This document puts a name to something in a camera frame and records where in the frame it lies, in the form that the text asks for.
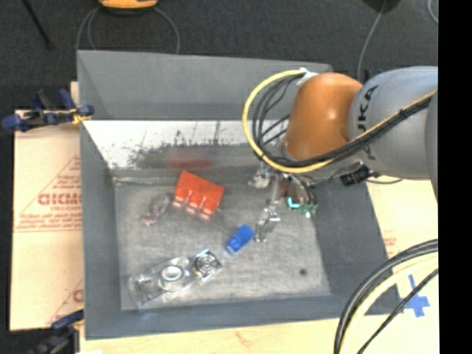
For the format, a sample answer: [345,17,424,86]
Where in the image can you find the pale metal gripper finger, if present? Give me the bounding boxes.
[254,205,273,243]
[262,212,282,243]

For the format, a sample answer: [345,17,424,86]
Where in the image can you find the blue toy block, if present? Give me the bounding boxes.
[223,223,257,257]

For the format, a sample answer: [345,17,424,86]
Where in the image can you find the grey metal bin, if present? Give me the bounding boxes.
[76,49,401,339]

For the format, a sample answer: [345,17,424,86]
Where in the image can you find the clear round glass thing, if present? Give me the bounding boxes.
[190,248,224,285]

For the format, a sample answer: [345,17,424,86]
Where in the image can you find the red box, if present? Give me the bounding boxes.
[172,170,226,222]

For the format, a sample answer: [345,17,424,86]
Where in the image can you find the cardboard board with red print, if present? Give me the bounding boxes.
[9,109,439,331]

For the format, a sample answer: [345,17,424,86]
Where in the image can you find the black cylinder on white bracket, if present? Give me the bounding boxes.
[339,163,372,188]

